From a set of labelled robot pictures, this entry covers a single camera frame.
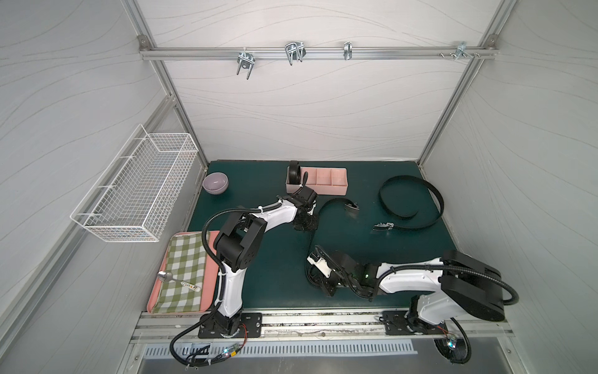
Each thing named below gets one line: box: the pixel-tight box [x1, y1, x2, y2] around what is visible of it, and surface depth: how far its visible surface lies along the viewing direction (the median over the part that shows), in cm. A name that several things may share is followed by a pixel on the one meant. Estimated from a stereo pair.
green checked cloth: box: [146, 230, 220, 315], surface depth 82 cm
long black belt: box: [288, 160, 302, 185], surface depth 103 cm
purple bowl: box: [202, 171, 230, 196], surface depth 109 cm
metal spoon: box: [157, 270, 201, 293], surface depth 83 cm
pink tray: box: [146, 230, 220, 315], surface depth 82 cm
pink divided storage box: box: [285, 165, 350, 196], surface depth 113 cm
